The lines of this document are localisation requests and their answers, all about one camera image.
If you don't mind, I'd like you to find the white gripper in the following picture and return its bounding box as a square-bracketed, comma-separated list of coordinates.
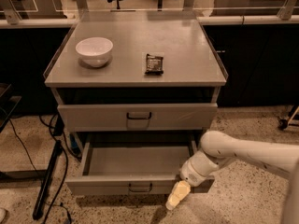
[165, 150, 219, 210]

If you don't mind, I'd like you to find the grey drawer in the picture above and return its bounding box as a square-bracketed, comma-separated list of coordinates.
[58, 104, 218, 132]
[64, 133, 216, 197]

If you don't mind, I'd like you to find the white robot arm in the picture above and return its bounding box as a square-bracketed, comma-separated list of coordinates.
[165, 131, 299, 224]

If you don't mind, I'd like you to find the grey top drawer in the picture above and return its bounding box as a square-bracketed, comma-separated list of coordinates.
[58, 104, 218, 132]

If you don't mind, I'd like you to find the grey drawer cabinet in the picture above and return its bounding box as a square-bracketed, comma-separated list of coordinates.
[42, 9, 229, 147]

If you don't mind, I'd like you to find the dark snack packet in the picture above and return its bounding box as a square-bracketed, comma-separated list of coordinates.
[145, 54, 164, 76]

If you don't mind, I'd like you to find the black desk leg bar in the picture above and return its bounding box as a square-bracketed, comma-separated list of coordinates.
[33, 140, 62, 220]

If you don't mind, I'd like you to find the white bowl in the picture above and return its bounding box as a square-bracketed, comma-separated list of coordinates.
[76, 37, 114, 68]

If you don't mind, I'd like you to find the black caster wheel frame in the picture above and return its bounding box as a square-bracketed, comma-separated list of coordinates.
[278, 105, 299, 130]

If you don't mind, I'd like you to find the black floor cable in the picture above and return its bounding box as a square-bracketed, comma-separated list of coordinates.
[0, 107, 83, 224]

